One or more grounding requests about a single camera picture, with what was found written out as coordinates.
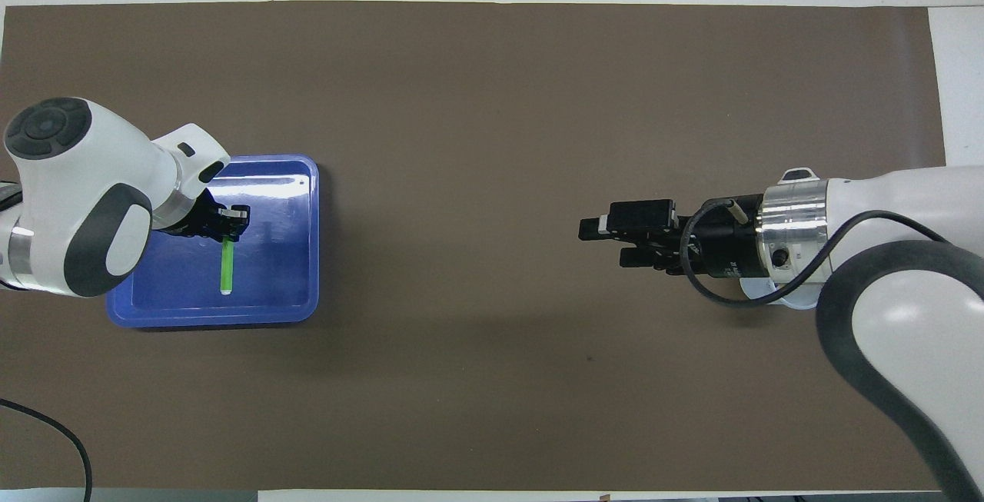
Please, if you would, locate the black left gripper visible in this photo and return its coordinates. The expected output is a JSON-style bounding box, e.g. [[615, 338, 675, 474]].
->
[[158, 188, 252, 244]]

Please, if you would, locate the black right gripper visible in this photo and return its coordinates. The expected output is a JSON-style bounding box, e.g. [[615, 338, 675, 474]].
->
[[578, 196, 763, 281]]

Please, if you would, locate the blue plastic tray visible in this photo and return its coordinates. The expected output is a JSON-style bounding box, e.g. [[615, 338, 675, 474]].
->
[[106, 154, 320, 330]]

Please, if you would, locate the brown table mat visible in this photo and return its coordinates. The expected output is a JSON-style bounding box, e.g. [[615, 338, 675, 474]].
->
[[0, 1, 946, 492]]

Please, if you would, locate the translucent plastic cup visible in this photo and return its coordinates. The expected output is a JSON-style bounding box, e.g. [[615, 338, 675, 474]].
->
[[736, 275, 822, 311]]

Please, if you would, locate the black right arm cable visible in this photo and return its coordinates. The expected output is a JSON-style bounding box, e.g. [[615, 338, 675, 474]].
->
[[680, 201, 951, 308]]

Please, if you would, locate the black loose cable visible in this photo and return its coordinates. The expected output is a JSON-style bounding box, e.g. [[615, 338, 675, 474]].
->
[[0, 398, 94, 502]]

